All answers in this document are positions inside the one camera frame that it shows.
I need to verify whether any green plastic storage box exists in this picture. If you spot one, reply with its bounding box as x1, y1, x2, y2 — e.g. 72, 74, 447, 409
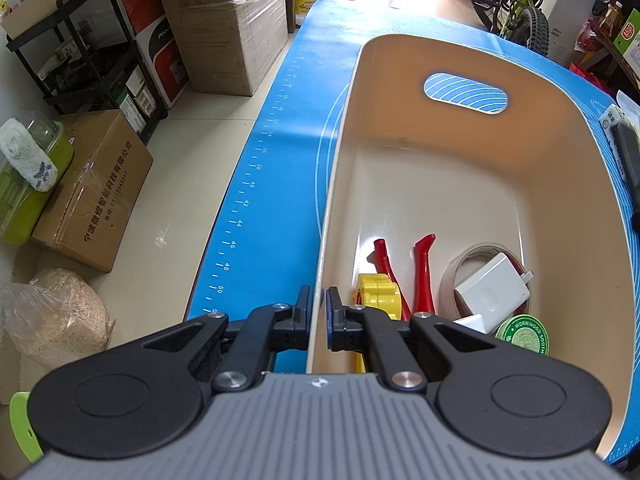
0, 117, 76, 247

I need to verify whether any white square plastic box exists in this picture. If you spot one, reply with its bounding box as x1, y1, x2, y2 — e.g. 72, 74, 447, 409
452, 314, 489, 336

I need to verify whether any green black bicycle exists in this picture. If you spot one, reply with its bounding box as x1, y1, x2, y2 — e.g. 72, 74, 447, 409
470, 0, 568, 59

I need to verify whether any printed tissue pack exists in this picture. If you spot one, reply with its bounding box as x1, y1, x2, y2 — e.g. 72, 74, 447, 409
599, 91, 640, 135

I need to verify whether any plastic-wrapped cardboard box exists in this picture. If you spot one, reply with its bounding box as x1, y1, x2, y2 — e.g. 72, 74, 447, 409
167, 0, 289, 97

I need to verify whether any white chest freezer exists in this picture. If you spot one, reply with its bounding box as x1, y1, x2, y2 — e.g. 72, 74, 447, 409
547, 0, 633, 67

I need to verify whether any blue silicone mat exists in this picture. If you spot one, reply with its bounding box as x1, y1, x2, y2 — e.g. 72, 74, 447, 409
185, 0, 640, 462

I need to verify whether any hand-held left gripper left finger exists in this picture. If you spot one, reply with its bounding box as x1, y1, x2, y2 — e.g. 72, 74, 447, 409
142, 285, 314, 394

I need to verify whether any clear bag of pellets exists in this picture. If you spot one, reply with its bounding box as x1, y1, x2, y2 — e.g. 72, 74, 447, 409
0, 267, 116, 369

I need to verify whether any bright green plastic object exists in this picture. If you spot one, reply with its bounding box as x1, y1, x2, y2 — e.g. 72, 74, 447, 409
9, 391, 45, 464

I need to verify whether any dark wooden shelf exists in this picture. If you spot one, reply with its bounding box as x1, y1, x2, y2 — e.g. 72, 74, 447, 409
570, 5, 640, 103

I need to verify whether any green round tin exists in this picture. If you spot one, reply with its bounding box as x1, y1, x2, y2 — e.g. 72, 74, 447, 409
495, 314, 550, 357

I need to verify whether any taped brown cardboard box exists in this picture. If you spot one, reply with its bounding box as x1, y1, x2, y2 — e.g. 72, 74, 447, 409
31, 109, 155, 274

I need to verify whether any red white appliance box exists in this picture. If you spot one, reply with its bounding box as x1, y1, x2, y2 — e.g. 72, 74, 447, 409
135, 15, 190, 110

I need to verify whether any yellow toy block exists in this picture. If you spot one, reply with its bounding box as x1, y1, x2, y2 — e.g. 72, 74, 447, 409
352, 274, 404, 374

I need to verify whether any green white carton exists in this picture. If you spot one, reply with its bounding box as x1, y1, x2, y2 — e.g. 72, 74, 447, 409
612, 7, 640, 59

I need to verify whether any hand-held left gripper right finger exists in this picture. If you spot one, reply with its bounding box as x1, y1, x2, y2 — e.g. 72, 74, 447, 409
325, 287, 502, 392

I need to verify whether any white charger plug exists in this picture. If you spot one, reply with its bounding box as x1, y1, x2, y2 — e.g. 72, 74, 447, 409
453, 252, 535, 321

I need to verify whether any black shelf rack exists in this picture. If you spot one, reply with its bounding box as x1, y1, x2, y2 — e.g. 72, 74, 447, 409
6, 0, 169, 147

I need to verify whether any beige plastic basin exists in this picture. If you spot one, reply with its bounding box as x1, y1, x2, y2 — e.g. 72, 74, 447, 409
304, 34, 634, 462

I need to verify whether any beige tape roll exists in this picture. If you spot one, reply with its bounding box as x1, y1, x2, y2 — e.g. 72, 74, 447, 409
440, 242, 534, 322

